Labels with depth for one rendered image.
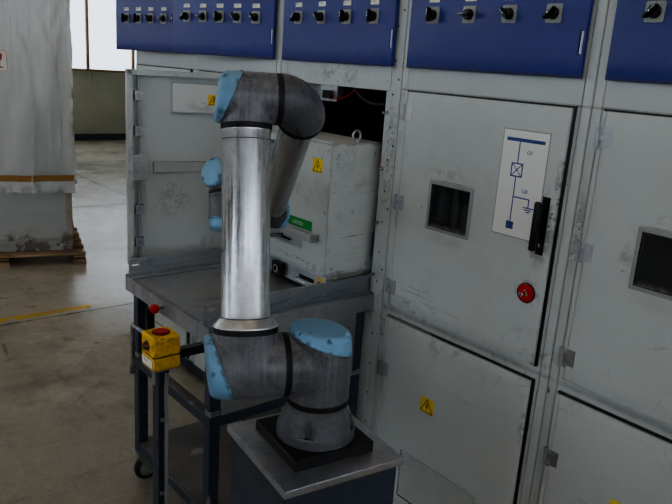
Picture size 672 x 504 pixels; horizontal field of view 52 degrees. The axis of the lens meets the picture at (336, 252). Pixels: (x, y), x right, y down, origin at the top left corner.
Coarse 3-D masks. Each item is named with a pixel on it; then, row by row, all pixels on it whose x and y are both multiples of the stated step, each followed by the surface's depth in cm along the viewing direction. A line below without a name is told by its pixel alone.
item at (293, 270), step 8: (272, 256) 264; (288, 264) 256; (288, 272) 256; (296, 272) 252; (304, 272) 249; (312, 272) 246; (296, 280) 253; (304, 280) 249; (312, 280) 246; (328, 280) 240
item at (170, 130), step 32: (128, 96) 252; (160, 96) 261; (192, 96) 264; (128, 128) 255; (160, 128) 264; (192, 128) 270; (128, 160) 258; (160, 160) 267; (192, 160) 273; (128, 192) 261; (160, 192) 270; (192, 192) 276; (128, 224) 264; (160, 224) 273; (192, 224) 280; (128, 256) 268
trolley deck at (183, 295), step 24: (144, 288) 242; (168, 288) 243; (192, 288) 244; (216, 288) 246; (288, 288) 252; (168, 312) 229; (192, 312) 221; (288, 312) 227; (312, 312) 234; (336, 312) 241
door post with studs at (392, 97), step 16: (400, 0) 225; (400, 16) 226; (400, 32) 226; (400, 48) 227; (400, 64) 228; (400, 80) 229; (384, 112) 235; (384, 128) 238; (384, 144) 239; (384, 160) 240; (384, 176) 240; (384, 192) 241; (384, 208) 242; (384, 224) 243; (384, 240) 244; (384, 256) 245; (368, 368) 259; (368, 384) 260; (368, 400) 261; (368, 416) 262
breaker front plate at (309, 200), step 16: (320, 144) 235; (304, 160) 243; (304, 176) 244; (320, 176) 237; (304, 192) 245; (320, 192) 238; (304, 208) 246; (320, 208) 239; (288, 224) 255; (320, 224) 240; (272, 240) 264; (288, 240) 256; (320, 240) 241; (288, 256) 257; (304, 256) 250; (320, 256) 242; (320, 272) 243
